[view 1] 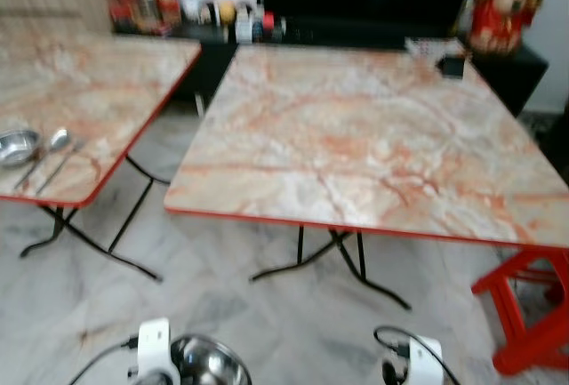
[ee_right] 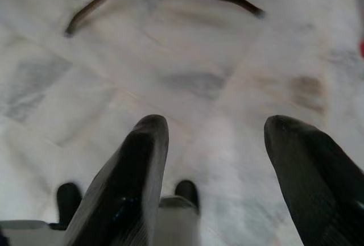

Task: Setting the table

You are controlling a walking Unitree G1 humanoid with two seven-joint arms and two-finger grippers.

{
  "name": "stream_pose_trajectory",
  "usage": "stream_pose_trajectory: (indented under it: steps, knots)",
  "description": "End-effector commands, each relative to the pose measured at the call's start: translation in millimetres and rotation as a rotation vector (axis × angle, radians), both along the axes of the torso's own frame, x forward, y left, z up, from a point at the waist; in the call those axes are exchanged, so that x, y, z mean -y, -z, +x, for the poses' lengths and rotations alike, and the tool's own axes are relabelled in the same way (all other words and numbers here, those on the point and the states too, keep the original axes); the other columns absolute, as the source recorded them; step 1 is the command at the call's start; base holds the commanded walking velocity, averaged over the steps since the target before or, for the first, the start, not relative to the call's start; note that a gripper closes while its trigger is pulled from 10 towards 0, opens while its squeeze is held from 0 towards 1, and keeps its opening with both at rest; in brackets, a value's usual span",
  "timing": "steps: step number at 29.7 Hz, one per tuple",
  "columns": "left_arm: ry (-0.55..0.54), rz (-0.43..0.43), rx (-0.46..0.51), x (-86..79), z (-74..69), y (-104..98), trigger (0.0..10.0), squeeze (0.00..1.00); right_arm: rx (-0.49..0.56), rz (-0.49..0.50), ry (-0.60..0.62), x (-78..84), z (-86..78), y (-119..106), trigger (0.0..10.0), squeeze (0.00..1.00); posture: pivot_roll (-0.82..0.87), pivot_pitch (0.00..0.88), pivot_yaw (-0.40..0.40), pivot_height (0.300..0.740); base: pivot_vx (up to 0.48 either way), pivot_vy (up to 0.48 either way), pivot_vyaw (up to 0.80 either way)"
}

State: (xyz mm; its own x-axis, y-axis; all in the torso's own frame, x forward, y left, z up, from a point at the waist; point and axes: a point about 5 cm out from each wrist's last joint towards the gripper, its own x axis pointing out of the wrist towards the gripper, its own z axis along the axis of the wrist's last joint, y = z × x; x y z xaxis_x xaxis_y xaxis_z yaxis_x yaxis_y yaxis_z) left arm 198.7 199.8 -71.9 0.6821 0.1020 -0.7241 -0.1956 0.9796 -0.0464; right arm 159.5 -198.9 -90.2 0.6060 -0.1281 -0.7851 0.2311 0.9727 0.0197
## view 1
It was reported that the large steel bowl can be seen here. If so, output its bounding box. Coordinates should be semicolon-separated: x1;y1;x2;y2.
169;334;252;385

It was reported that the red plastic stool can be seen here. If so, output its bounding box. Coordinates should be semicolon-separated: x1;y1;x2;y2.
471;247;569;377

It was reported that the dark sofa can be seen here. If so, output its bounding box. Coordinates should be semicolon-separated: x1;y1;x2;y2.
538;108;569;174

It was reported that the small black box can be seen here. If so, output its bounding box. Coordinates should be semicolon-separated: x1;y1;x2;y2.
437;54;468;80

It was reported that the white patterned pack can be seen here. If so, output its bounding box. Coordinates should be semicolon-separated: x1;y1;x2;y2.
405;36;463;59

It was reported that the red and gold statue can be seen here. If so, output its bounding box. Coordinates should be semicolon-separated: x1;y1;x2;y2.
469;0;546;55

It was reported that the yellow plush toy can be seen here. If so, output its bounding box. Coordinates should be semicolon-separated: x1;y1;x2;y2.
220;1;237;27

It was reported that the steel spoon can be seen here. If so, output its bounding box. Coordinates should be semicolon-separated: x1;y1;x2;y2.
13;128;72;192

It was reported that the jar with orange lid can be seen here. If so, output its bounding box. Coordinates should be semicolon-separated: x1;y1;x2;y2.
158;0;182;28

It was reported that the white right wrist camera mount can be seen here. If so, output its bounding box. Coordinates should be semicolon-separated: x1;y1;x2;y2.
396;336;444;385

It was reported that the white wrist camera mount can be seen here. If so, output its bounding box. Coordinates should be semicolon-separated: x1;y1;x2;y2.
136;317;172;377
396;336;444;385

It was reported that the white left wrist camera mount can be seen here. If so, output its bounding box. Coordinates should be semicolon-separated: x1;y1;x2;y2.
136;317;172;377

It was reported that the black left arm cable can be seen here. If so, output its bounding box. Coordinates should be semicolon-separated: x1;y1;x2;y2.
69;336;143;385

